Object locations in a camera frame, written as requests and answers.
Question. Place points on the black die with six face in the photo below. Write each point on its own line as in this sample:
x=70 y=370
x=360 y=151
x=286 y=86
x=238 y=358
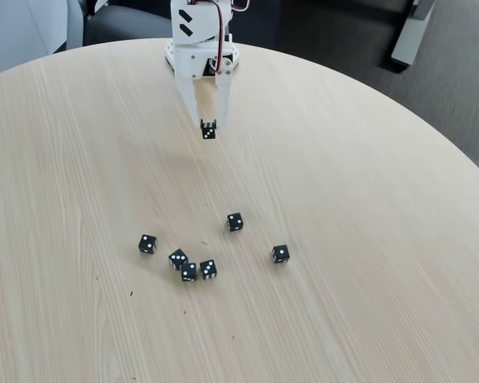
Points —
x=208 y=130

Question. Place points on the black chair seat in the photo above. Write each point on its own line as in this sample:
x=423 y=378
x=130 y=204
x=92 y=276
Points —
x=123 y=26

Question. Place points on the black die showing two pips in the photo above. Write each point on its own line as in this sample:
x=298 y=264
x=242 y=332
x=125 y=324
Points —
x=189 y=272
x=234 y=222

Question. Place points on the black die showing one pip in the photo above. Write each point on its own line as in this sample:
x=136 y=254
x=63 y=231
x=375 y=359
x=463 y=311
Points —
x=147 y=243
x=280 y=253

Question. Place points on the black die showing three pips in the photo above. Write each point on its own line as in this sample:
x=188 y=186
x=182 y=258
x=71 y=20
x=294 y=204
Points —
x=208 y=269
x=178 y=259

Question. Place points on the white cabinet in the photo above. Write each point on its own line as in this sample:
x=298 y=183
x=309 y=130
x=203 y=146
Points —
x=16 y=32

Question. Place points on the grey desk leg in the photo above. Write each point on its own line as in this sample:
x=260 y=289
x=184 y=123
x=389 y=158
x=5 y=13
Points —
x=409 y=36

